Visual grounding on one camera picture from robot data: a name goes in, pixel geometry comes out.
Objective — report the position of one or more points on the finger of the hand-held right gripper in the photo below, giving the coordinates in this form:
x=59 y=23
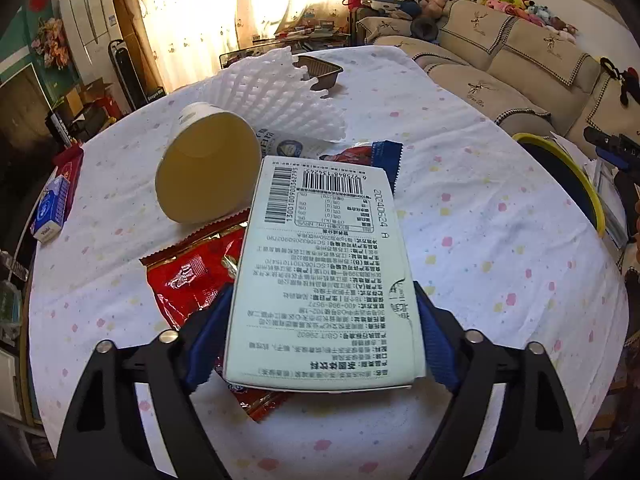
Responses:
x=607 y=142

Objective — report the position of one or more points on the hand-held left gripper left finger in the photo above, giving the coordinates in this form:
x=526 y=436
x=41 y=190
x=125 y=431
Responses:
x=205 y=350

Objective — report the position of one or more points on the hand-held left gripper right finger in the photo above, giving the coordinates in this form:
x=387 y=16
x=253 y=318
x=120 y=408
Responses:
x=440 y=355

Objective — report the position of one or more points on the black yellow-rimmed trash bin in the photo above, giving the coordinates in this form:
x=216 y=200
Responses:
x=560 y=180

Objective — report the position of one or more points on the pale green drink carton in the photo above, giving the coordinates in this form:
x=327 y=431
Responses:
x=320 y=260

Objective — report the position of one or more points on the cream paper cup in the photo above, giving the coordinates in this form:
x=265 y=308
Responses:
x=205 y=175

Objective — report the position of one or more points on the red blue snack wrapper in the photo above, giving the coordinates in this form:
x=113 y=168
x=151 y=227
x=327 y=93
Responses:
x=385 y=155

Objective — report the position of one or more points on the white blue printed wrapper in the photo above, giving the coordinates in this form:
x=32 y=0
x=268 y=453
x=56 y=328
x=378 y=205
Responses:
x=290 y=147

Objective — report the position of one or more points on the white foam fruit net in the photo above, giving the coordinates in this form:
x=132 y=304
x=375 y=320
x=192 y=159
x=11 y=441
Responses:
x=270 y=95

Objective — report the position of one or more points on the brown plastic tray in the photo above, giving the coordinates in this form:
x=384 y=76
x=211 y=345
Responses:
x=325 y=72

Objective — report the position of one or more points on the white papers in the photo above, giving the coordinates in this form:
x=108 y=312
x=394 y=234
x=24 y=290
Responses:
x=570 y=145

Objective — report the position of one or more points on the black plush toy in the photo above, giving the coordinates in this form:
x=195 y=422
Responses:
x=622 y=77

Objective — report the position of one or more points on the table with dotted white cloth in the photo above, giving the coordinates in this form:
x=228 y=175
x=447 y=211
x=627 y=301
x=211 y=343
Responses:
x=500 y=270

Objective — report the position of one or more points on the beige sofa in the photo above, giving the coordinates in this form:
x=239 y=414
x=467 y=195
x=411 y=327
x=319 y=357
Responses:
x=475 y=95
x=530 y=60

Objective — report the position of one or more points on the blue white tissue pack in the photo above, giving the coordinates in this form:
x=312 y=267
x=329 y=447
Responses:
x=50 y=210

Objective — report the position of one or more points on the grey neck pillow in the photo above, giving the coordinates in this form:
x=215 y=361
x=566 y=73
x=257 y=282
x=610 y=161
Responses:
x=425 y=27

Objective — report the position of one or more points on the red box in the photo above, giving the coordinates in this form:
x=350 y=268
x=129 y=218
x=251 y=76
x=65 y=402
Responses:
x=70 y=170

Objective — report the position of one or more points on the black white printed tube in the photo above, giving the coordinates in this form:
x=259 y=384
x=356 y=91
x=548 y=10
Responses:
x=57 y=127

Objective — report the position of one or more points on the brown cardboard box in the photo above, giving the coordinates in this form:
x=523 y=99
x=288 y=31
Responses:
x=82 y=97

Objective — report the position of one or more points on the black tower fan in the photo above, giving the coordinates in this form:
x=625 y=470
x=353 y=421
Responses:
x=127 y=75

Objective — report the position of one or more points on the large curved television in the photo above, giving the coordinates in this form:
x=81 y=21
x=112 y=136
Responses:
x=20 y=125

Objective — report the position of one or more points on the glass coffee table with clutter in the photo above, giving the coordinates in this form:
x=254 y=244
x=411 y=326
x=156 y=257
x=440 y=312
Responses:
x=300 y=32

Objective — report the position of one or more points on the pink artificial flowers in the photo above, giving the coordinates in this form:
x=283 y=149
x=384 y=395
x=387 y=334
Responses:
x=50 y=42

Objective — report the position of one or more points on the red round wall decoration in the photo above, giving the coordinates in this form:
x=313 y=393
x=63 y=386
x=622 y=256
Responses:
x=37 y=4

